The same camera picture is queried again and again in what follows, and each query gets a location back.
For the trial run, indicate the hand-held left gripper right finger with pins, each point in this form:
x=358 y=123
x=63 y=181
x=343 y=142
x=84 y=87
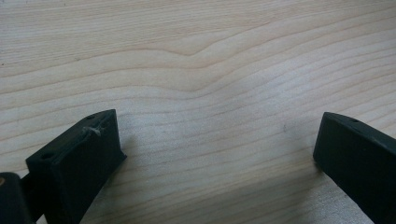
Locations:
x=358 y=161

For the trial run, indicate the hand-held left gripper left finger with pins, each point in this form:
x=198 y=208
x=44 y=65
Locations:
x=77 y=168

